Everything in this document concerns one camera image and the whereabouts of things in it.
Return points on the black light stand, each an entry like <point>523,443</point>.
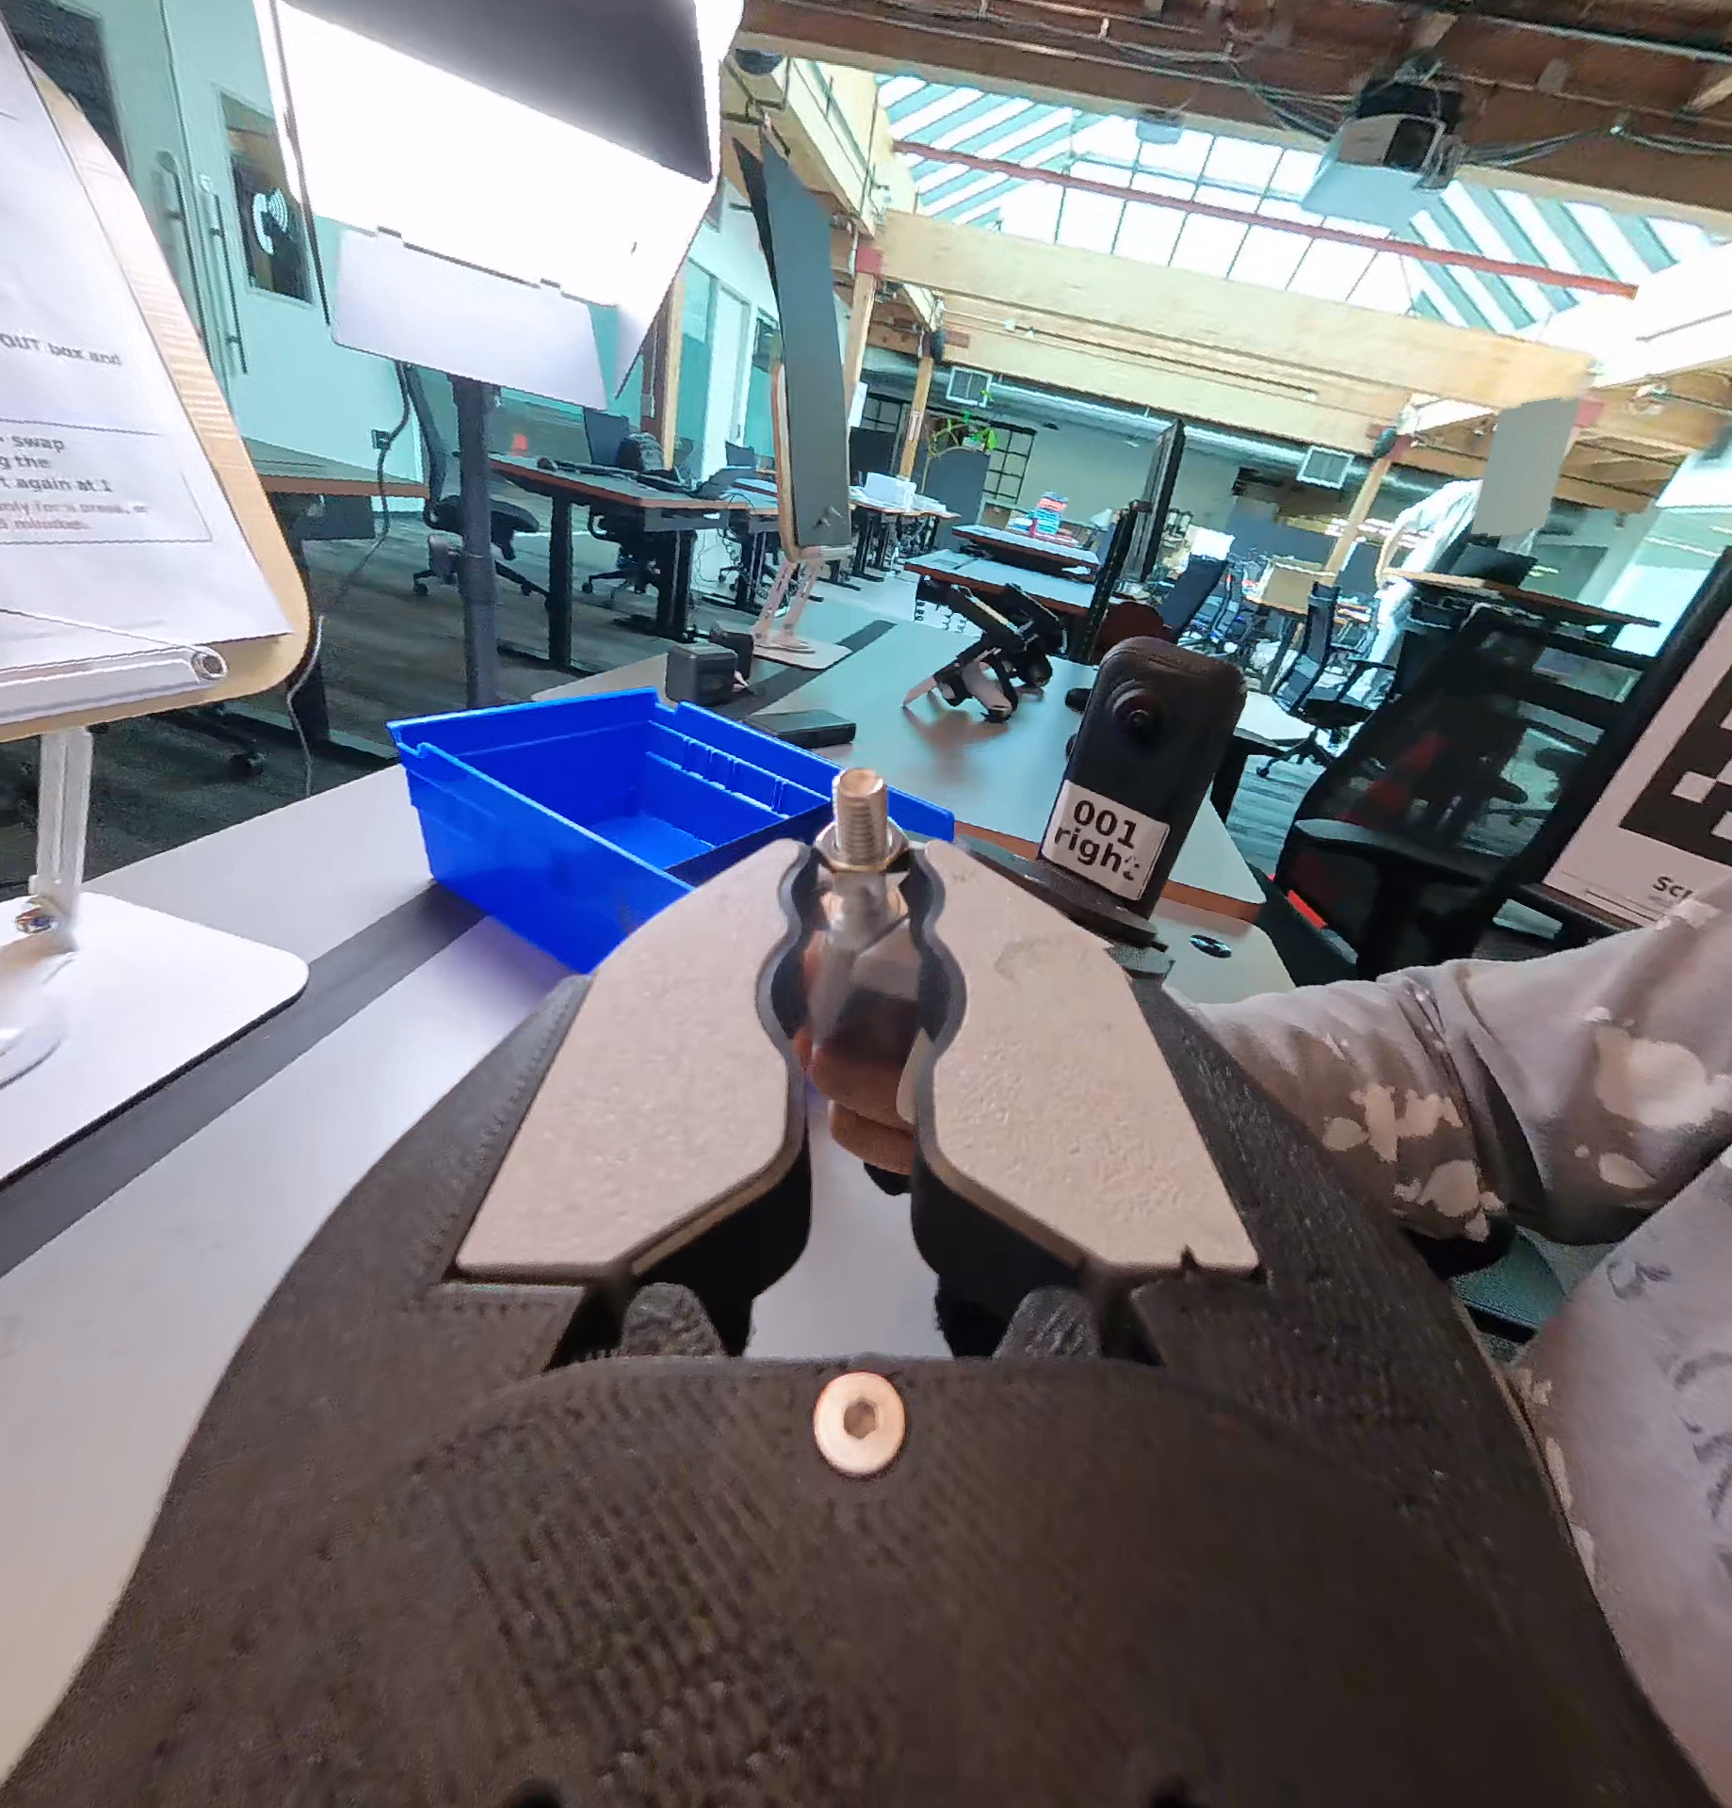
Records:
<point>477,566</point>

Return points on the person's right hand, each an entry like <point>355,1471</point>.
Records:
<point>873,1131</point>

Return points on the black office chair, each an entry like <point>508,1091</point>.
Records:
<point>457,496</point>
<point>1445,792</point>

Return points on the black tool white trim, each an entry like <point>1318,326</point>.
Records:
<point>985,656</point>

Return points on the dark phone icon sign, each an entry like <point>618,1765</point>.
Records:
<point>272,212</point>

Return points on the brown office chair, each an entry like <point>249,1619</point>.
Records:
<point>1130,632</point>

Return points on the silver flange bolt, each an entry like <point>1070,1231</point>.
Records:
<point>861,805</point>

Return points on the silver hex nut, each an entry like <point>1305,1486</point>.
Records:
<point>862,858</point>

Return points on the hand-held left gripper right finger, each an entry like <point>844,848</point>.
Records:
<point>1079,1117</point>

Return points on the black monitor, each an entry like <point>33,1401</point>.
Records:
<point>1156,523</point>

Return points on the studio light panel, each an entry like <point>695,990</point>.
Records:
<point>498,142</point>

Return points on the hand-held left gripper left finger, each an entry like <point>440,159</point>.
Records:
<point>641,1117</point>

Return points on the black framed marker board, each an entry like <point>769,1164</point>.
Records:
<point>1698,750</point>

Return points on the wooden desk black legs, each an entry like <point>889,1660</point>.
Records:
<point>627,496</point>

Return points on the black bin divider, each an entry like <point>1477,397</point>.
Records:
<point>754,844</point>

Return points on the ceiling projector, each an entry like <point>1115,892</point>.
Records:
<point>1381,156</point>

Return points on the white instruction sheet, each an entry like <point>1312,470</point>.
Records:
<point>76,354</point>

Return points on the black device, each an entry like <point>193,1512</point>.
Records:
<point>801,730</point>
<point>707,673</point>

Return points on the blue plastic bin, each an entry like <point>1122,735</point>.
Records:
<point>556,835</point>

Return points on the person's right forearm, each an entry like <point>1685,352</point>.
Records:
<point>1489,1074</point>

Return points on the black display on easel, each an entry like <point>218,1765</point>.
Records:
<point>809,354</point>

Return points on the wood-edged grey table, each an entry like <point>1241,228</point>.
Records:
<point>979,764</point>

